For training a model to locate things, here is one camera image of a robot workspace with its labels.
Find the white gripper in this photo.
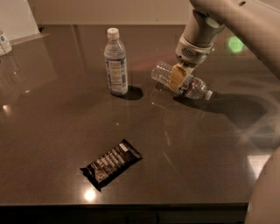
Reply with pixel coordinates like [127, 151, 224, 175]
[169, 35, 213, 91]

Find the red label water bottle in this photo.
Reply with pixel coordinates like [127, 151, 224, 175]
[151, 61, 213, 101]

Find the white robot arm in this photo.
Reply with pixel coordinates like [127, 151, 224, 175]
[176, 0, 280, 224]

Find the upright blue label water bottle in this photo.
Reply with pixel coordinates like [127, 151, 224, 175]
[104, 28, 128, 96]

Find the black snack bar wrapper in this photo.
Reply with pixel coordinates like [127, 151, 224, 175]
[80, 139, 143, 192]

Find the white container at left edge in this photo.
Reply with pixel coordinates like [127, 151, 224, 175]
[0, 30, 12, 56]

